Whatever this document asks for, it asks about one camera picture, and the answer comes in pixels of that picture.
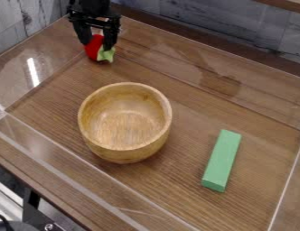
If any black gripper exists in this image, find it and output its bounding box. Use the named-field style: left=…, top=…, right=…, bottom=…
left=67, top=0, right=121, bottom=51

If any red plush fruit green leaf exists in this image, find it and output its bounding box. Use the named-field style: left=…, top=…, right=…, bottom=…
left=83, top=34, right=115, bottom=63

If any round wooden bowl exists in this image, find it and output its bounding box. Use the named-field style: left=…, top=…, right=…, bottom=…
left=78, top=82, right=173, bottom=164

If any green rectangular block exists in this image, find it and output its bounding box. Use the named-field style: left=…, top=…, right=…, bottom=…
left=201, top=130, right=242, bottom=192

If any black metal table leg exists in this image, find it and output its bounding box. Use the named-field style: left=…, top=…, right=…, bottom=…
left=20, top=188, right=78, bottom=231

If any black cable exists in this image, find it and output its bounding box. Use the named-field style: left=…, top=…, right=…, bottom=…
left=0, top=211, right=15, bottom=231

